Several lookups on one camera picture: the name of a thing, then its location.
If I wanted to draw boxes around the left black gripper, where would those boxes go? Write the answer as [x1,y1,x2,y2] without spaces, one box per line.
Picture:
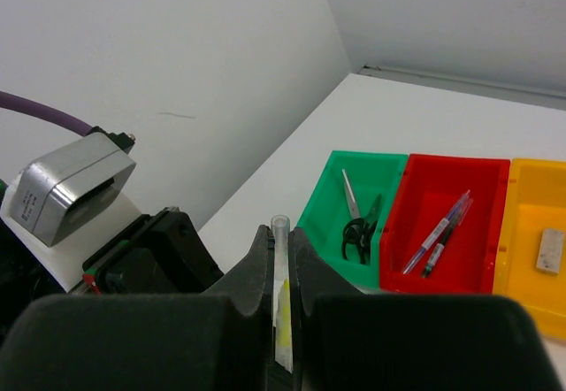
[1,208,224,320]

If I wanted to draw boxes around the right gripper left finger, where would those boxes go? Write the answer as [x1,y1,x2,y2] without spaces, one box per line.
[1,226,273,390]

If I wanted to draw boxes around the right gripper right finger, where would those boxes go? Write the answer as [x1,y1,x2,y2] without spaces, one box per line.
[288,228,553,390]

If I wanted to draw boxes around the black handled scissors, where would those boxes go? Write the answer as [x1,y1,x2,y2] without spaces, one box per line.
[340,168,377,264]
[342,194,382,265]

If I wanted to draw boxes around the yellow highlighter pen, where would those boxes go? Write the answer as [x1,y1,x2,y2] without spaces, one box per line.
[271,215,294,373]

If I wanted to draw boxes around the blue pen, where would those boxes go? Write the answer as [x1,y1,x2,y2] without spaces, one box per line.
[402,189,470,274]

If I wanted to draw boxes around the grey eraser block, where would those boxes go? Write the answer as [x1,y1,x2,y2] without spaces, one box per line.
[536,228,565,275]

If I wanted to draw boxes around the green plastic bin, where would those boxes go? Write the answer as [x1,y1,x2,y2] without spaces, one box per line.
[297,150,409,289]

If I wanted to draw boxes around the red plastic bin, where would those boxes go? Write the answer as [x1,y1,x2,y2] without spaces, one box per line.
[379,154,510,294]

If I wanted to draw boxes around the yellow plastic bin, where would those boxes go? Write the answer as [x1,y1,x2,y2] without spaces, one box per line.
[493,158,565,341]

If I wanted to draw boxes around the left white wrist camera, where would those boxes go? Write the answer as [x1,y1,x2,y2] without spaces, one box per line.
[1,132,141,291]

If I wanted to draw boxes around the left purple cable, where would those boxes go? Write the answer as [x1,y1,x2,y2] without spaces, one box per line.
[0,89,96,136]

